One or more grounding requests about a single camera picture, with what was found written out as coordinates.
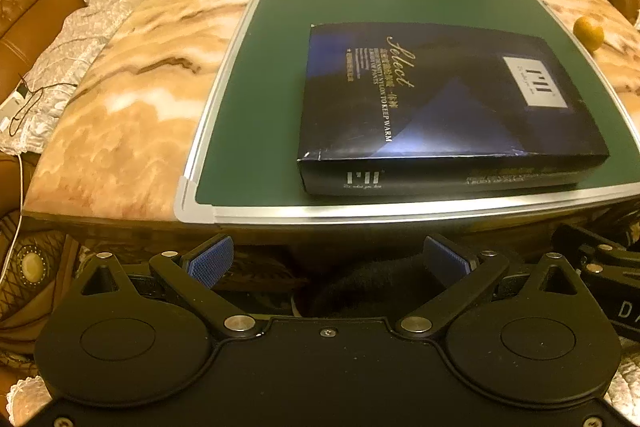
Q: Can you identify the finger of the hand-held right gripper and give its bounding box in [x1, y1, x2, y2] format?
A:
[550, 223, 640, 277]

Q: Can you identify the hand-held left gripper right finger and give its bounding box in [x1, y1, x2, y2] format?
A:
[396, 234, 587, 339]

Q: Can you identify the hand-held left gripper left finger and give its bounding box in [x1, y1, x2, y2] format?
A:
[74, 235, 262, 339]

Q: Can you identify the dark blue cardboard box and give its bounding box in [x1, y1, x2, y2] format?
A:
[296, 23, 611, 197]

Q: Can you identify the marble desktop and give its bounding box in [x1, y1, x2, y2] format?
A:
[22, 0, 640, 254]

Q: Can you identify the whole orange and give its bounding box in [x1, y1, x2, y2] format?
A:
[573, 16, 605, 54]

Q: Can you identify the white charging cable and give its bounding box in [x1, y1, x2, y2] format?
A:
[0, 151, 27, 300]

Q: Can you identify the thin black cable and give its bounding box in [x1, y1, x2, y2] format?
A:
[9, 76, 77, 138]

